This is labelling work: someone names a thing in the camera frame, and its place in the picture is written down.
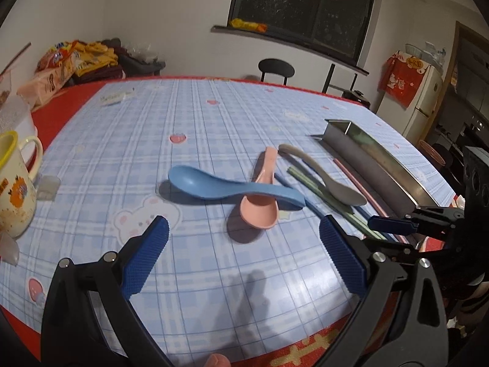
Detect dark window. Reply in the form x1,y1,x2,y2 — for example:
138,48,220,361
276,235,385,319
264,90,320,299
228,0,380,66

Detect yellow snack packet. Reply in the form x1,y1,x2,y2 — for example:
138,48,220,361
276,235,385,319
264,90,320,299
230,18,268,33

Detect wooden door frame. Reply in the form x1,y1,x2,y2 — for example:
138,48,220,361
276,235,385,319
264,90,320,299
420,21,489,150

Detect small clear plastic piece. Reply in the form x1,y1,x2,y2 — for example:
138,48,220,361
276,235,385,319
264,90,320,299
36,175,60,200

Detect clear plastic containers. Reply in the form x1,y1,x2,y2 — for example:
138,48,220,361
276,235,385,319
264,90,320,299
422,42,448,72

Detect dark red clothes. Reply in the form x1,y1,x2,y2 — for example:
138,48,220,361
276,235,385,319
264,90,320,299
72,66,125,85

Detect beige spoon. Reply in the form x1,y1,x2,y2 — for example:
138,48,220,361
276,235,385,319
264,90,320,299
278,144,368,206

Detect metal utensil tray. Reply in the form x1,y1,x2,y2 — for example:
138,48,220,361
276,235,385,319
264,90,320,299
310,119,446,215

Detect person's left hand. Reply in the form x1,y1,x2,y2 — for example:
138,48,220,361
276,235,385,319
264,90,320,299
204,353,230,367

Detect pink chopstick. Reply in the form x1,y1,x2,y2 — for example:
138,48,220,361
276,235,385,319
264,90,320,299
333,158,388,220

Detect rice cooker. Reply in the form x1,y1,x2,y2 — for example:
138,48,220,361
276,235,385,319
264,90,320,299
342,89,371,109

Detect pink spoon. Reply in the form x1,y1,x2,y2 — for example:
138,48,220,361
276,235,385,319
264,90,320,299
240,146,280,231

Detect brown plastic bucket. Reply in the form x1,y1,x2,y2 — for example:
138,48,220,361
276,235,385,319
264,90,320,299
418,140,444,167

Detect crumpled clear plastic bags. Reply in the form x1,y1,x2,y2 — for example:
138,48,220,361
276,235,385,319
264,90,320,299
130,43,161,62

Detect white fridge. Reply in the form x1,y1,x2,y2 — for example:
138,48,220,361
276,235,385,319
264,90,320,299
376,64,444,146

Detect blue chopstick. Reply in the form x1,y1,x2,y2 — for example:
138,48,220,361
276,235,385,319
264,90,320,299
273,174,330,223

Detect yellow-rimmed printed mug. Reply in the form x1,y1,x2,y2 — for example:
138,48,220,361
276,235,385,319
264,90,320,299
0,131,44,238

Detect small paper cards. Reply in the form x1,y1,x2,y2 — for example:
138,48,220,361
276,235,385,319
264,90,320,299
100,91,137,105

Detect blue spoon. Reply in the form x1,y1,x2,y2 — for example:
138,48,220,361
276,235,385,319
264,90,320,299
168,165,306,212

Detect orange snack bag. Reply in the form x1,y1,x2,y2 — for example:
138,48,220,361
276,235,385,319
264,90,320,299
36,42,78,72

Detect thin red stick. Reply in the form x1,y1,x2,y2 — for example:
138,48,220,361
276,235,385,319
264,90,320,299
0,42,32,78

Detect pink snack bag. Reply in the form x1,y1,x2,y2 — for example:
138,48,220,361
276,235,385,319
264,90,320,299
17,66,76,110

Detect black metal frame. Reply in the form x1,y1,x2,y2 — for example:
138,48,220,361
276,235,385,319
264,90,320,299
322,63,359,95

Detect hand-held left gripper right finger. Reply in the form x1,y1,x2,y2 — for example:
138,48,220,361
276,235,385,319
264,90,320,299
313,216,449,367

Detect person's right hand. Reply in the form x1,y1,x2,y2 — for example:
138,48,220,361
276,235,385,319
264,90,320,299
449,280,489,327

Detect black round chair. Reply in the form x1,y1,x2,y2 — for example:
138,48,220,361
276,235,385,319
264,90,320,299
258,58,296,86

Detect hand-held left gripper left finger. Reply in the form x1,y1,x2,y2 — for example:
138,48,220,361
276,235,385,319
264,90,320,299
40,216,172,367

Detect red printed cloth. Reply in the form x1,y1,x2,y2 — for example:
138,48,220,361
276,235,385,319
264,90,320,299
378,50,427,108

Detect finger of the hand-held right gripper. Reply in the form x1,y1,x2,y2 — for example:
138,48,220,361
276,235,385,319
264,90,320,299
368,206,466,238
397,232,465,267

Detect dark grey stool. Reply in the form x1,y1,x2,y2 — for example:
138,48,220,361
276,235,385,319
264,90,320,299
118,51,166,78

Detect green chopstick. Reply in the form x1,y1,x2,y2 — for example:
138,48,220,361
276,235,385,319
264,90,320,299
291,166,388,235
286,169,383,241

